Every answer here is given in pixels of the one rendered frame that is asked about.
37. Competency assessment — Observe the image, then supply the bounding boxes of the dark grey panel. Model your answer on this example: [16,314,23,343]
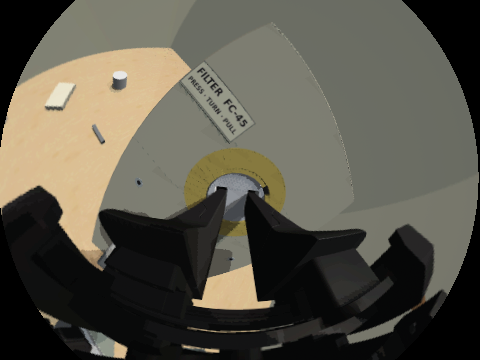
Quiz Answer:
[99,23,353,277]

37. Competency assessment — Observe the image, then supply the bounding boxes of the cream rectangular block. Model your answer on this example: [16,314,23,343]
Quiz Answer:
[44,83,77,111]

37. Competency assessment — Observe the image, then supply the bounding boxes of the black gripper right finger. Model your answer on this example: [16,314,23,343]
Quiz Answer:
[244,191,367,301]

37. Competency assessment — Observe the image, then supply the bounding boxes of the grey cylinder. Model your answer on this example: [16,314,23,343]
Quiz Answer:
[112,71,127,89]

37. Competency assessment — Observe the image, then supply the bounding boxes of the dark grey rectangular bar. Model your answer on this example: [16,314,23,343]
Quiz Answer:
[92,123,105,144]

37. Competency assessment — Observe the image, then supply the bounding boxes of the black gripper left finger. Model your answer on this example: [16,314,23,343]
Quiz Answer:
[99,187,227,300]

